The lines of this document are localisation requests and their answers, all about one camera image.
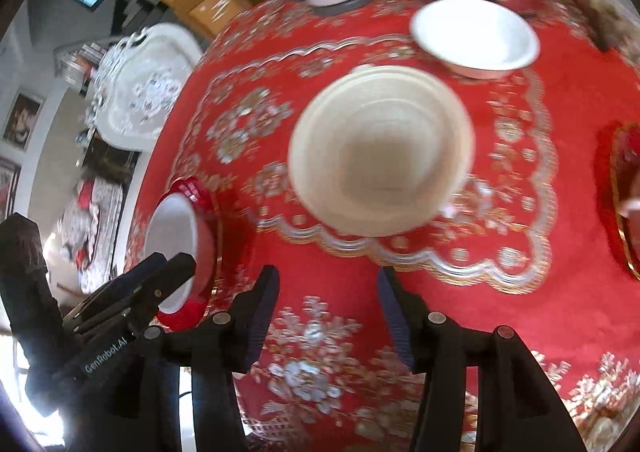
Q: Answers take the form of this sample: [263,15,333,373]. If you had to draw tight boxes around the small red gold-rimmed plate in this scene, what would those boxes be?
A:
[150,174,225,333]

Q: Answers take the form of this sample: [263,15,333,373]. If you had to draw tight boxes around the cream ribbed plastic bowl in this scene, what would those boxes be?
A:
[288,65,475,237]

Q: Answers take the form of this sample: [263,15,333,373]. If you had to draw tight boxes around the pink steel-lined bowl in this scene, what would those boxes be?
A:
[143,193,200,260]

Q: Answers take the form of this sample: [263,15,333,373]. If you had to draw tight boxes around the large red glass plate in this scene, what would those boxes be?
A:
[610,123,639,279]

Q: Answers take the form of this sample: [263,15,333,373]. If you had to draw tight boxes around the person's left hand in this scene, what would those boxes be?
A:
[616,197,640,219]

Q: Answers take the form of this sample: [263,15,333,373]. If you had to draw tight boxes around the floral sofa with red cushions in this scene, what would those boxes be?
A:
[44,177,125,297]

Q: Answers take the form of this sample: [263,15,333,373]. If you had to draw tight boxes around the dark wooden sideboard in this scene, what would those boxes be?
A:
[81,132,140,185]

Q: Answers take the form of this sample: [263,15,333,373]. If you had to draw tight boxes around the framed floral painting lower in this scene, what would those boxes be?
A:
[0,157,21,222]

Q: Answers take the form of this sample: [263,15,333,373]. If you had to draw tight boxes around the framed painting upper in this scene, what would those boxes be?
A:
[2,90,44,152]

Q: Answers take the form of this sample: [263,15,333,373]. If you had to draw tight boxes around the white ornate chair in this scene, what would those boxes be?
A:
[88,22,203,153]

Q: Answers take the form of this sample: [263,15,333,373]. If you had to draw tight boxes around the white bowl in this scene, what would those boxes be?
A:
[409,0,540,80]

